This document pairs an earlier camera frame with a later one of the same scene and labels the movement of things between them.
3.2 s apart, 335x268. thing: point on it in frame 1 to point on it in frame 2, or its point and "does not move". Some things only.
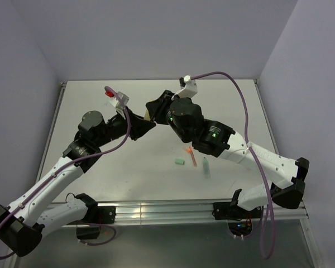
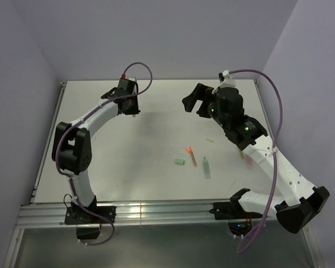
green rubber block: [181, 161] does not move
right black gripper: [157, 108] to [201, 92]
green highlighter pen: [206, 166] does not move
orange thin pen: [190, 149] does not move
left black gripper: [138, 125] to [135, 110]
